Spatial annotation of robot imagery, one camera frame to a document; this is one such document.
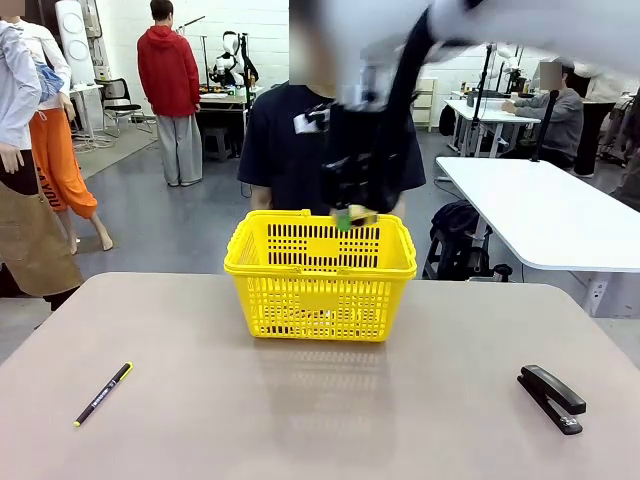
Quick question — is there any gray background workbench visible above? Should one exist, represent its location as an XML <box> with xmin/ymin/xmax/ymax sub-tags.
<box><xmin>197</xmin><ymin>83</ymin><xmax>265</xmax><ymax>132</ymax></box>

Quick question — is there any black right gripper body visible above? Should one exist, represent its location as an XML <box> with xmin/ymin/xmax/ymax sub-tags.
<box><xmin>321</xmin><ymin>99</ymin><xmax>402</xmax><ymax>211</ymax></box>

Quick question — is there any black stapler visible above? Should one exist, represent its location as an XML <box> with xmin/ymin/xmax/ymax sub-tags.
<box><xmin>515</xmin><ymin>363</ymin><xmax>587</xmax><ymax>437</ymax></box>

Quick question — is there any black sleeved robot cable bundle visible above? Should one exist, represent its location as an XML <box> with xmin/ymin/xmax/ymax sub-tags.
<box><xmin>382</xmin><ymin>6</ymin><xmax>444</xmax><ymax>201</ymax></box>

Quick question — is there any black tripod pole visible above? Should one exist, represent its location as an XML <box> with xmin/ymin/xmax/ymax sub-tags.
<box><xmin>530</xmin><ymin>88</ymin><xmax>561</xmax><ymax>164</ymax></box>

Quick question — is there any small dark stool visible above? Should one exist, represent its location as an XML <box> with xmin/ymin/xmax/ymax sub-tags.
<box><xmin>201</xmin><ymin>126</ymin><xmax>234</xmax><ymax>162</ymax></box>

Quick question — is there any black backpack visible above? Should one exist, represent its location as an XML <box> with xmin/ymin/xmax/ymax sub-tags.
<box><xmin>422</xmin><ymin>200</ymin><xmax>495</xmax><ymax>282</ymax></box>

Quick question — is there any person in beige top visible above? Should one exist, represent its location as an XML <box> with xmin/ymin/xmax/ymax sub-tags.
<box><xmin>572</xmin><ymin>63</ymin><xmax>632</xmax><ymax>177</ymax></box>

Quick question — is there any black pen with yellow cap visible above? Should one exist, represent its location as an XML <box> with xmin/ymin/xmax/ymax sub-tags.
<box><xmin>73</xmin><ymin>361</ymin><xmax>135</xmax><ymax>429</ymax></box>

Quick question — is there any white drawer cabinet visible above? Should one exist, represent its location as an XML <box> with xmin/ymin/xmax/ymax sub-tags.
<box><xmin>413</xmin><ymin>76</ymin><xmax>439</xmax><ymax>133</ymax></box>

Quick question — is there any white background desk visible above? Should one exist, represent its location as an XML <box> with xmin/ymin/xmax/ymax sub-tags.
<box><xmin>443</xmin><ymin>98</ymin><xmax>542</xmax><ymax>159</ymax></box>

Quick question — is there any large white table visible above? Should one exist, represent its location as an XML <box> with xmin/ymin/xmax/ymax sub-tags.
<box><xmin>435</xmin><ymin>155</ymin><xmax>640</xmax><ymax>320</ymax></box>

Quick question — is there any yellow tape measure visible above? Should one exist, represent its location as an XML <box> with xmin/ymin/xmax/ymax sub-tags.
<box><xmin>348</xmin><ymin>204</ymin><xmax>380</xmax><ymax>227</ymax></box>

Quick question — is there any black folding chair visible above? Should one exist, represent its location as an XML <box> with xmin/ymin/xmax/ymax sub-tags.
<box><xmin>93</xmin><ymin>77</ymin><xmax>155</xmax><ymax>139</ymax></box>

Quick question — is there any person in navy t-shirt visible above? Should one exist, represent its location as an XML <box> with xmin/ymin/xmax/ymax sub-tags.
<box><xmin>236</xmin><ymin>0</ymin><xmax>427</xmax><ymax>215</ymax></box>

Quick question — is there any white robot on black stand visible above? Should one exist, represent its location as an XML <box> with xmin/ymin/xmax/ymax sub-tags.
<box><xmin>479</xmin><ymin>43</ymin><xmax>531</xmax><ymax>96</ymax></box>

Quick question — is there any person's right forearm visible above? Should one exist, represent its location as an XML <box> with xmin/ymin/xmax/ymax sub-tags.
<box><xmin>249</xmin><ymin>180</ymin><xmax>275</xmax><ymax>212</ymax></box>

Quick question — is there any tall white standing unit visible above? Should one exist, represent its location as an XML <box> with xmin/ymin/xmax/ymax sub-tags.
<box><xmin>54</xmin><ymin>0</ymin><xmax>97</xmax><ymax>87</ymax></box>

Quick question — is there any person in gray sweater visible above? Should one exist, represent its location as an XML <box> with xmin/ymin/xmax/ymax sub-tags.
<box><xmin>501</xmin><ymin>56</ymin><xmax>586</xmax><ymax>170</ymax></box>

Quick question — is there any person in red hoodie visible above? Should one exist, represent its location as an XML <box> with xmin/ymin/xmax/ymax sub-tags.
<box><xmin>136</xmin><ymin>0</ymin><xmax>205</xmax><ymax>189</ymax></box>

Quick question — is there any yellow plastic shopping basket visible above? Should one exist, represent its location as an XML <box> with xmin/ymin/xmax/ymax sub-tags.
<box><xmin>223</xmin><ymin>208</ymin><xmax>419</xmax><ymax>344</ymax></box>

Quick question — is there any mannequin with blue shirt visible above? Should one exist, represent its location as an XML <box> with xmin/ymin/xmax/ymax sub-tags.
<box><xmin>0</xmin><ymin>0</ymin><xmax>86</xmax><ymax>314</ymax></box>

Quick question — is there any mannequin with orange pants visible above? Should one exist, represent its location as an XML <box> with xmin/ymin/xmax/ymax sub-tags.
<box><xmin>17</xmin><ymin>18</ymin><xmax>115</xmax><ymax>257</ymax></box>

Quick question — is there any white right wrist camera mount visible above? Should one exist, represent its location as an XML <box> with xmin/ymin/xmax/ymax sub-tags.
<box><xmin>293</xmin><ymin>102</ymin><xmax>334</xmax><ymax>136</ymax></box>

